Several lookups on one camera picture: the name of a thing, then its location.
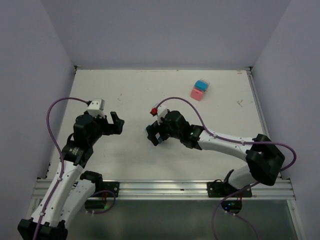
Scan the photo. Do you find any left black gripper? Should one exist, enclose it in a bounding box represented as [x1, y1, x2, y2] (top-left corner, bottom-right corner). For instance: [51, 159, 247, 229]
[88, 111, 124, 145]

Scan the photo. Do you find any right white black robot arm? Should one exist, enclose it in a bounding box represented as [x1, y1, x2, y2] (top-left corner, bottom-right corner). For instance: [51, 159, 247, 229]
[146, 108, 285, 198]

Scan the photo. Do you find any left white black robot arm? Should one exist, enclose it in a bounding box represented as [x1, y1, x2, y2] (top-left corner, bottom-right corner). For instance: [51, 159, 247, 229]
[17, 111, 125, 240]

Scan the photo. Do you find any pink cube socket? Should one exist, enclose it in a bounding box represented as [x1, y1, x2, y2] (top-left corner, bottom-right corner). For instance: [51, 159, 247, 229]
[190, 88, 204, 101]

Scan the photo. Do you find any light blue charger plug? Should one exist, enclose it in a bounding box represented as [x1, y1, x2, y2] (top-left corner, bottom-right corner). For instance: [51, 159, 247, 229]
[194, 79, 210, 92]

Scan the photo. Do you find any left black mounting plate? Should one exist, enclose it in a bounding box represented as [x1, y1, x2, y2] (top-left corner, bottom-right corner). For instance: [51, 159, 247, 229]
[100, 181, 120, 199]

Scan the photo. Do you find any black mounting plate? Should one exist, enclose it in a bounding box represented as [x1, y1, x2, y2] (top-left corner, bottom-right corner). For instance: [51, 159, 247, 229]
[100, 181, 120, 199]
[206, 179, 253, 198]

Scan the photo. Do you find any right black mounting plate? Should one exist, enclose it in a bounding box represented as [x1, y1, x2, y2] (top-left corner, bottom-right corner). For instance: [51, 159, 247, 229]
[206, 179, 253, 198]

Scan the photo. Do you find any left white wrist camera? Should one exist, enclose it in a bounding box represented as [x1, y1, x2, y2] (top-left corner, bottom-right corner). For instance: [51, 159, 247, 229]
[87, 98, 105, 118]

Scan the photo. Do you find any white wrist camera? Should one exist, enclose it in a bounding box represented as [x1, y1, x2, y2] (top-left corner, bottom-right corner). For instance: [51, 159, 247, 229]
[87, 98, 105, 118]
[150, 104, 168, 121]

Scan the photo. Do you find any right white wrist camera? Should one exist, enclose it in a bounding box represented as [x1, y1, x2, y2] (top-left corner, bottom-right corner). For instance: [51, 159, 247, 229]
[150, 104, 168, 121]

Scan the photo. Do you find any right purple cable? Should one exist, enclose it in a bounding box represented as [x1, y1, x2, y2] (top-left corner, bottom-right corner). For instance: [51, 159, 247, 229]
[154, 96, 298, 240]

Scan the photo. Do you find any purple cable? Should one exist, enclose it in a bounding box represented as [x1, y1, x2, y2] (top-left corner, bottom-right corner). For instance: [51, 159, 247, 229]
[31, 96, 92, 240]
[154, 96, 298, 240]

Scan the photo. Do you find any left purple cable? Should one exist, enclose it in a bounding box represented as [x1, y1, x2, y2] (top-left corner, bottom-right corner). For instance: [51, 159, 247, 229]
[31, 96, 92, 240]

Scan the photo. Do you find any aluminium front rail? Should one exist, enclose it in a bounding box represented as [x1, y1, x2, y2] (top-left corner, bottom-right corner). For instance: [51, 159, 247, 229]
[31, 177, 297, 201]

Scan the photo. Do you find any aluminium rail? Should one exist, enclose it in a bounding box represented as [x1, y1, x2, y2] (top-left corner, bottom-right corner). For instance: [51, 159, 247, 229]
[246, 66, 281, 181]
[31, 177, 297, 201]

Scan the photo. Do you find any aluminium right side rail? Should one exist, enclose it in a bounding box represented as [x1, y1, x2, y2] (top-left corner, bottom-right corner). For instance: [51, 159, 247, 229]
[246, 66, 281, 181]

